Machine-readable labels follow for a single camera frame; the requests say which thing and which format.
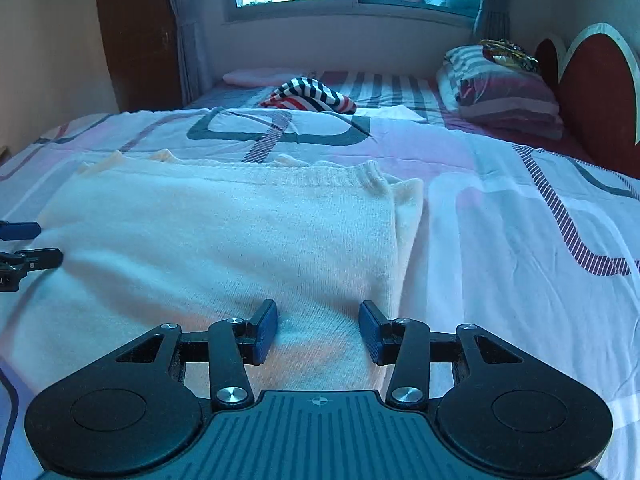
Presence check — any pink flat pillow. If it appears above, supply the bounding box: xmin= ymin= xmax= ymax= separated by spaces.
xmin=222 ymin=66 xmax=313 ymax=87

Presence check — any striped patchwork pillow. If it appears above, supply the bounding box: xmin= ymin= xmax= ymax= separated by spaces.
xmin=436 ymin=45 xmax=559 ymax=111

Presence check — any striped bed sheet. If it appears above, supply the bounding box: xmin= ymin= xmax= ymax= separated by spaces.
xmin=184 ymin=70 xmax=596 ymax=166

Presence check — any colourful shiny bag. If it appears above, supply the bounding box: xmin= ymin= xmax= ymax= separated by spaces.
xmin=477 ymin=38 xmax=542 ymax=74

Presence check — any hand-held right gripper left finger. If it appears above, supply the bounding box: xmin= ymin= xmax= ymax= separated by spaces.
xmin=113 ymin=299 xmax=279 ymax=412

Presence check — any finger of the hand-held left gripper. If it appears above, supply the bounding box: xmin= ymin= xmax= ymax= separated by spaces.
xmin=0 ymin=247 xmax=64 ymax=272
xmin=0 ymin=220 xmax=43 ymax=242

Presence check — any pink and blue patterned quilt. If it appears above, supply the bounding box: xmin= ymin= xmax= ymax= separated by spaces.
xmin=0 ymin=106 xmax=640 ymax=480

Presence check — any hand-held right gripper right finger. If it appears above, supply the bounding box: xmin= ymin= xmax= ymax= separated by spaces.
xmin=358 ymin=300 xmax=526 ymax=412

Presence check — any grey curtain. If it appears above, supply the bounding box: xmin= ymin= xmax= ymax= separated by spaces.
xmin=162 ymin=0 xmax=213 ymax=107
xmin=471 ymin=0 xmax=524 ymax=45

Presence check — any cream knitted sweater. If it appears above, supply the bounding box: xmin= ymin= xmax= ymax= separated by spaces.
xmin=0 ymin=149 xmax=426 ymax=397

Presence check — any black white striped cloth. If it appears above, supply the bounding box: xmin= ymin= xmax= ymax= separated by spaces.
xmin=259 ymin=76 xmax=359 ymax=115

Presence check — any red and white headboard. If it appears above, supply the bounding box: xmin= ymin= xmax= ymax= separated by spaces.
xmin=532 ymin=22 xmax=640 ymax=181

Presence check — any dark wooden wardrobe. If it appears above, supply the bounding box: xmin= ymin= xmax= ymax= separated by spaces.
xmin=94 ymin=0 xmax=182 ymax=114

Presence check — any pink striped pillow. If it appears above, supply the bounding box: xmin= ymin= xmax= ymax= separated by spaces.
xmin=456 ymin=94 xmax=567 ymax=142

